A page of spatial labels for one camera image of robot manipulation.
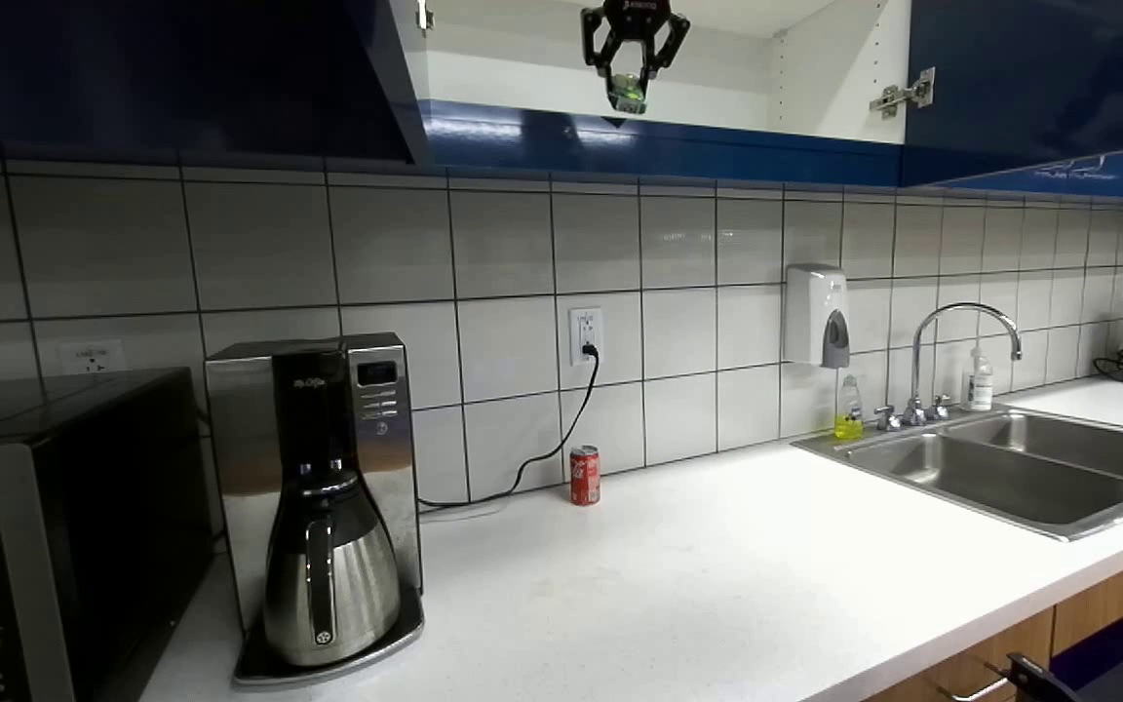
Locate blue bin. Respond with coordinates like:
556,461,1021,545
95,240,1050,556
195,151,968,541
1050,621,1123,702

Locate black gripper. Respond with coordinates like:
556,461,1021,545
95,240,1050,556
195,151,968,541
581,0,693,83

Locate small white bottle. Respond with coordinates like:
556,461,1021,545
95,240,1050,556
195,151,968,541
968,348,1001,413

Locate blue cabinet door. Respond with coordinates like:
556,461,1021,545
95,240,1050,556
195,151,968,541
906,0,1123,203
0,0,437,171

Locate white wall soap dispenser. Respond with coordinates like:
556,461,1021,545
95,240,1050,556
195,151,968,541
784,266,855,372

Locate wooden base cabinet drawers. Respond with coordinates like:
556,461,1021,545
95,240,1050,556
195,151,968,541
867,541,1123,702

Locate white wall outlet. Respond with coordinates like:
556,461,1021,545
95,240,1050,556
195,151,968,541
564,304,609,372
65,340,123,381

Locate stainless steel coffee maker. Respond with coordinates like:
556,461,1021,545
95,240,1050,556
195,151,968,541
203,331,430,691

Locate green snack bar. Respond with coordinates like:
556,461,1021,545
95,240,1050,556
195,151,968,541
603,71,652,118

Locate black power cord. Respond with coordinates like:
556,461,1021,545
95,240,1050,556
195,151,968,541
418,340,609,515

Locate white open wall cabinet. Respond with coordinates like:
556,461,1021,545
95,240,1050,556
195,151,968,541
385,0,917,186

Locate yellow dish soap bottle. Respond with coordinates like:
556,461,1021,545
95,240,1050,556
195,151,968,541
828,372,868,443

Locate stainless steel double sink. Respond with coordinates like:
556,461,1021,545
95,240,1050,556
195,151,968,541
797,400,1123,541

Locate black steel microwave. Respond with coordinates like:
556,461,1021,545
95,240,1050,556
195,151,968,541
0,368,217,702

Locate chrome sink faucet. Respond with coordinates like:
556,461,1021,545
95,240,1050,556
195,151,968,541
872,299,1027,434

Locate red soda can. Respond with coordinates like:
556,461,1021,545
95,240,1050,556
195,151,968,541
564,442,603,509

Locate steel coffee carafe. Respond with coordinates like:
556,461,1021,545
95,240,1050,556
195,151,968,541
258,465,405,676

